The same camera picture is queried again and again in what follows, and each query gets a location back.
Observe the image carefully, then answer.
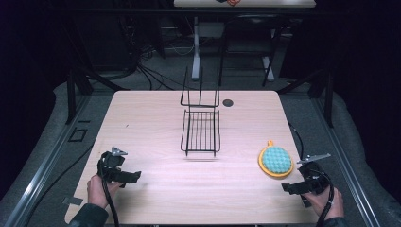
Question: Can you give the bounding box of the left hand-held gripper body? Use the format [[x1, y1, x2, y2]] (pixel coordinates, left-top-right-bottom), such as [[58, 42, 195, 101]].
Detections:
[[96, 146, 129, 184]]

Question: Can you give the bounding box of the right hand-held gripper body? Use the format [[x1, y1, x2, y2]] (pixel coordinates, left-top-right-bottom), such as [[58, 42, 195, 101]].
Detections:
[[296, 152, 333, 196]]

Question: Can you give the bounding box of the person's right hand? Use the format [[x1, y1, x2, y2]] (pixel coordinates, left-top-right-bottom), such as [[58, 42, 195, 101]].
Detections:
[[300, 185, 345, 220]]

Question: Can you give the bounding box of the person's left hand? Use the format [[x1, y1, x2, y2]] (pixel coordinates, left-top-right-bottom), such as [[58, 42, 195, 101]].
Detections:
[[86, 173, 123, 210]]

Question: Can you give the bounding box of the orange and teal scrubbing brush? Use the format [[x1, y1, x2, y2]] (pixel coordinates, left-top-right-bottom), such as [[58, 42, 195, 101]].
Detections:
[[257, 139, 295, 180]]

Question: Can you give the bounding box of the black square tape outline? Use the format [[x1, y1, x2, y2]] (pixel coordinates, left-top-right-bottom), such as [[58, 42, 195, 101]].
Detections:
[[67, 119, 92, 143]]

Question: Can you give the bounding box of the grey tape strip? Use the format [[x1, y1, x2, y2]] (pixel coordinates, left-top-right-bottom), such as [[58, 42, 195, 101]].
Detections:
[[61, 196, 84, 206]]

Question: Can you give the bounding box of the black metal stand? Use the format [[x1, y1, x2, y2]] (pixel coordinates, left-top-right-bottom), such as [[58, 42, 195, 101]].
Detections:
[[64, 62, 131, 125], [276, 67, 335, 129]]

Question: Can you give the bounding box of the black chair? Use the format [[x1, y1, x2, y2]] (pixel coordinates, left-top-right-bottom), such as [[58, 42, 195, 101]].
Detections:
[[218, 12, 284, 88]]

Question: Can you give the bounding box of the white background table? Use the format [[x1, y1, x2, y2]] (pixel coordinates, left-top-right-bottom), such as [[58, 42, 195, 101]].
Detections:
[[173, 0, 317, 81]]

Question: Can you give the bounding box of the left hand-held gripper cable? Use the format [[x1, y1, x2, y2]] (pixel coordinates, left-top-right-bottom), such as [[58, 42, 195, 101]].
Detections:
[[97, 157, 121, 227]]

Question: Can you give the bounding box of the hand-held gripper cable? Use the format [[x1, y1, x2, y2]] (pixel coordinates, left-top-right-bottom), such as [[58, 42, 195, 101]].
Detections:
[[97, 157, 121, 227], [310, 168, 336, 227]]

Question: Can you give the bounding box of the right hand-held gripper cable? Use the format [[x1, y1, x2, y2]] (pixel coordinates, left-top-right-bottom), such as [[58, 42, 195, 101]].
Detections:
[[310, 168, 336, 227]]

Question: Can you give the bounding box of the thin black cable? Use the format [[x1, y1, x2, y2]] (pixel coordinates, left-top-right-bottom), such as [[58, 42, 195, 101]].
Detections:
[[288, 122, 305, 161]]

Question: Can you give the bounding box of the black floor cable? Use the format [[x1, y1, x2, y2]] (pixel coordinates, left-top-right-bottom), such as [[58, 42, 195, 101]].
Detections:
[[24, 143, 96, 227]]

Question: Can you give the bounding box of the black wire rack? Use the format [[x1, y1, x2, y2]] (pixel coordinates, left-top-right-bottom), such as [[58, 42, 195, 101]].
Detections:
[[180, 65, 221, 158]]

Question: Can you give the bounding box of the bundle of black floor cables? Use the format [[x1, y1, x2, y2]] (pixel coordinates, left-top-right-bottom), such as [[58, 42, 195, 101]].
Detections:
[[126, 18, 193, 93]]

